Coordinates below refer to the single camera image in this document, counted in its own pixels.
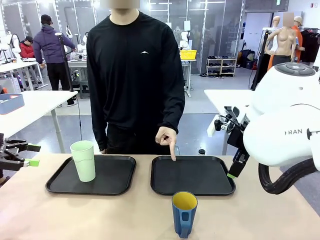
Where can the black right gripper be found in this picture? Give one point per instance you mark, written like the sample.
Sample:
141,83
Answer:
237,137

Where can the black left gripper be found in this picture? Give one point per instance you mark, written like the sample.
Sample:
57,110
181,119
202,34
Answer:
2,152

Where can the tall light green cup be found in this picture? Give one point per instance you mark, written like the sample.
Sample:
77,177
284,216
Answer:
85,165

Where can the person's left forearm black sleeve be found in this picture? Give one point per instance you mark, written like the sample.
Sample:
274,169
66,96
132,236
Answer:
172,117

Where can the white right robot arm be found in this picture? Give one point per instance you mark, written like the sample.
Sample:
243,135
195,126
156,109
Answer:
280,112

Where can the person's right forearm black sleeve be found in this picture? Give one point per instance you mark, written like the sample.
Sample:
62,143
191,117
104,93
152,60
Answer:
100,130

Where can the person's left hand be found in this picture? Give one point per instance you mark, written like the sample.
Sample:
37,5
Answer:
167,136

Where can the person's right hand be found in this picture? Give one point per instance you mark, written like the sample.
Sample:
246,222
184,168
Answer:
103,151

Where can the brown shoe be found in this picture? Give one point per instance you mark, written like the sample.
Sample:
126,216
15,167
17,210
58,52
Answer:
4,181

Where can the small black round cap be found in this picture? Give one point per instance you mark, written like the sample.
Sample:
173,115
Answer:
201,151

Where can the black plastic tray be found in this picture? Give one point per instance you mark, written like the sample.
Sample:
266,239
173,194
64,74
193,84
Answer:
192,175
112,177

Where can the blue storage box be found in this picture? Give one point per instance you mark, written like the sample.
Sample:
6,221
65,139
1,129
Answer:
11,103

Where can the white table with blue box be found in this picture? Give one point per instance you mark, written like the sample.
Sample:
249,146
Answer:
45,102

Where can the white table grey leg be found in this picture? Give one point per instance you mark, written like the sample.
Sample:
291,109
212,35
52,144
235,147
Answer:
225,96

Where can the blue mug yellow inside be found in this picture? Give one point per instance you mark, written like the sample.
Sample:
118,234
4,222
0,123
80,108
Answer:
178,220

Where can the white long workbench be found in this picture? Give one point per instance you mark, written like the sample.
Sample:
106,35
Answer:
17,65

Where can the wooden shoe rack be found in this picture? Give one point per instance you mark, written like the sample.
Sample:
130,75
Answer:
221,67

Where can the grey table under basket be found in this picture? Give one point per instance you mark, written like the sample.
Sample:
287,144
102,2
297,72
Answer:
187,75

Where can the black tripod pole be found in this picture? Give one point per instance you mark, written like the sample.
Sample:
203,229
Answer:
65,62

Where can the dark blue bags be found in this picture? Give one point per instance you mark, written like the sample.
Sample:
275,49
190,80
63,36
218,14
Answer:
247,60

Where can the person in red jacket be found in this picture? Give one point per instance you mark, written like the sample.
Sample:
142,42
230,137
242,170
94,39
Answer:
27,50

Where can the person in purple jacket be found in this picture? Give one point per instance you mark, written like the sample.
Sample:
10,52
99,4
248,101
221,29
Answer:
50,47

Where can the yellow plastic basket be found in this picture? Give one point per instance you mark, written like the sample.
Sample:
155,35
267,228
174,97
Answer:
188,54

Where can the beige mannequin grey trousers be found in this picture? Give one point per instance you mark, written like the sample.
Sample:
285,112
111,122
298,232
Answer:
282,45

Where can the person in black shirt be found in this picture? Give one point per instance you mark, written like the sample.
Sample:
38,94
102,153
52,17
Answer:
135,75

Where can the rack of dark clothes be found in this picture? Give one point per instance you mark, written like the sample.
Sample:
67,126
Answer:
310,45

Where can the mannequin orange shirt tan hat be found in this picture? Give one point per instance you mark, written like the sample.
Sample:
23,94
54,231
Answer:
298,37

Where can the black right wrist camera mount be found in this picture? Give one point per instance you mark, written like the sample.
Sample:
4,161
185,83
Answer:
232,120

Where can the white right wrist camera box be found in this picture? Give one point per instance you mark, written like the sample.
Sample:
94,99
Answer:
212,128

